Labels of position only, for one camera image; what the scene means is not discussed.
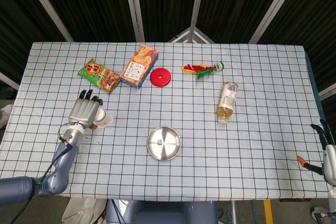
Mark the plastic tea bottle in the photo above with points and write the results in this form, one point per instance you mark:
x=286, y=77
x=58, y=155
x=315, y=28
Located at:
x=228, y=100

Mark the white paper cup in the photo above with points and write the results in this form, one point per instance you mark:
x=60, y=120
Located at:
x=105, y=119

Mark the green snack bag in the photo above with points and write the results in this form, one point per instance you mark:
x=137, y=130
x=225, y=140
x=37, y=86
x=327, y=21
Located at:
x=102, y=77

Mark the white metal frame brace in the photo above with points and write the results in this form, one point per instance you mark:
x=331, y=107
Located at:
x=190, y=33

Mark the blue checkered tablecloth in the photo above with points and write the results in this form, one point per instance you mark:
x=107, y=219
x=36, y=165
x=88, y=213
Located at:
x=210, y=155

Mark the stainless steel round plate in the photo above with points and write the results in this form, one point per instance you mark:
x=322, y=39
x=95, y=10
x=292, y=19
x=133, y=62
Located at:
x=168, y=151

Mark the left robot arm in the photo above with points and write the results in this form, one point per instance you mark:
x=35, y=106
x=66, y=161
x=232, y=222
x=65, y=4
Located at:
x=63, y=155

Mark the colourful feather shuttlecock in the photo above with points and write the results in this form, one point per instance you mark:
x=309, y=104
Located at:
x=194, y=67

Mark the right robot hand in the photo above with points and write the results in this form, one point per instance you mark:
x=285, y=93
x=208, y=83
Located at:
x=330, y=161

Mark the grey shoe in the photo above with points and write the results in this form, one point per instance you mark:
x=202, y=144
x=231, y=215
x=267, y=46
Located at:
x=319, y=212

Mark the white shoe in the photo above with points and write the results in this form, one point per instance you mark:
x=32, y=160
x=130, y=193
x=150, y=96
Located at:
x=5, y=115

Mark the grey robot torso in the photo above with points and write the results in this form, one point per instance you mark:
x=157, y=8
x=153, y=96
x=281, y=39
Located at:
x=162, y=213

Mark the blue biscuit box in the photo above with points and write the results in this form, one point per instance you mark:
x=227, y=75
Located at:
x=136, y=69

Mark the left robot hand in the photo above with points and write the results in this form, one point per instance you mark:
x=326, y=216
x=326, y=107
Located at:
x=84, y=112

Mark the red round plastic disc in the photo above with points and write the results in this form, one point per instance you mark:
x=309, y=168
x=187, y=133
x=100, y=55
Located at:
x=165, y=80

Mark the white metal frame post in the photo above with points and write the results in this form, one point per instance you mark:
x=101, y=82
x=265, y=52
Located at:
x=196, y=1
x=47, y=7
x=328, y=91
x=274, y=6
x=9, y=80
x=134, y=6

